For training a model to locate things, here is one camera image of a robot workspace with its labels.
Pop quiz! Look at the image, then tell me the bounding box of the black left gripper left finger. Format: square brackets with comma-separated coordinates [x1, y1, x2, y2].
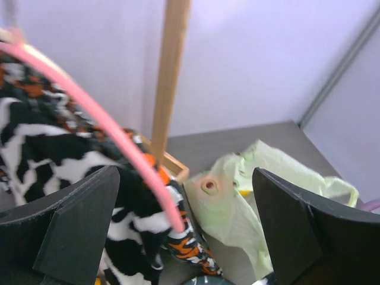
[1, 166, 119, 284]

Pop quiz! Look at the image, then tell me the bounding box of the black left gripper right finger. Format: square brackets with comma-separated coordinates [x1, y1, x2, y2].
[252, 168, 379, 284]

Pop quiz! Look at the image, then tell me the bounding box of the yellow fake mango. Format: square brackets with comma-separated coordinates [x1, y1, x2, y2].
[239, 190, 251, 196]

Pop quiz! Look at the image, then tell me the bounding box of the light green plastic bag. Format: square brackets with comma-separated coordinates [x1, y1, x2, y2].
[184, 140, 359, 279]

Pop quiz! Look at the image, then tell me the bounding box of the black white zebra garment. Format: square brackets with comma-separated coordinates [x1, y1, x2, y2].
[0, 53, 191, 285]

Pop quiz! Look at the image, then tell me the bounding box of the orange black patterned garment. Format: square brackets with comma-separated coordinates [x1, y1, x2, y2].
[0, 53, 223, 277]

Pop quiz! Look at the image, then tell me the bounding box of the pink clothes hanger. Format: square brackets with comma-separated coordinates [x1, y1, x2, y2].
[1, 27, 184, 233]

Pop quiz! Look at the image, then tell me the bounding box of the wooden clothes rack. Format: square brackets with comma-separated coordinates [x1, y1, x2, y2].
[142, 1, 192, 183]

